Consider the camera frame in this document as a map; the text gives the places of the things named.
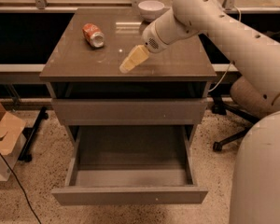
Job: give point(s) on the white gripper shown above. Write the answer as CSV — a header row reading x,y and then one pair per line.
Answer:
x,y
151,38

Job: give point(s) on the red coke can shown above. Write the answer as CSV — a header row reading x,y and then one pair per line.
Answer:
x,y
93,35

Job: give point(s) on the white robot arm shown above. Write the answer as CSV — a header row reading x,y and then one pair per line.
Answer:
x,y
255,192

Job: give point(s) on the open grey drawer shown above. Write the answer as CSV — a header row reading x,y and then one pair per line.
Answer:
x,y
131,165

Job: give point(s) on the white ceramic bowl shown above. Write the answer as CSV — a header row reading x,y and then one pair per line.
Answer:
x,y
150,10

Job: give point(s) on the brown office chair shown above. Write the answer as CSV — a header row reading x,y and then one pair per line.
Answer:
x,y
245,96

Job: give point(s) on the black metal stand leg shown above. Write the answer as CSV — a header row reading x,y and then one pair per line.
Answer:
x,y
30,133

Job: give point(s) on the cardboard box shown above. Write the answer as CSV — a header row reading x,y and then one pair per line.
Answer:
x,y
11,141

